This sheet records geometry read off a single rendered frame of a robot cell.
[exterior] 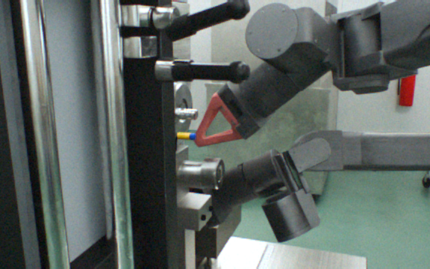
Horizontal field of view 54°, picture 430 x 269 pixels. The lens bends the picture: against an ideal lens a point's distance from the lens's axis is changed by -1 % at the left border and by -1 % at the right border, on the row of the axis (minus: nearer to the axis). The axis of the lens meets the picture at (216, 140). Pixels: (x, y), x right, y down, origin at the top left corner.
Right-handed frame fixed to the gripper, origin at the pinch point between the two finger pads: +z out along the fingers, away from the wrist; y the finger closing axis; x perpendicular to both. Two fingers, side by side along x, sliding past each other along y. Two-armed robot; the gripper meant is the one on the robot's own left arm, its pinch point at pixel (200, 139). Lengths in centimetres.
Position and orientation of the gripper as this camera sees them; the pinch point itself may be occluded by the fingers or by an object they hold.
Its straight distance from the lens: 56.6
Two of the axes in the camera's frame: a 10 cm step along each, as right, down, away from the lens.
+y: 3.1, -2.4, 9.2
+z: -7.3, 5.5, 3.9
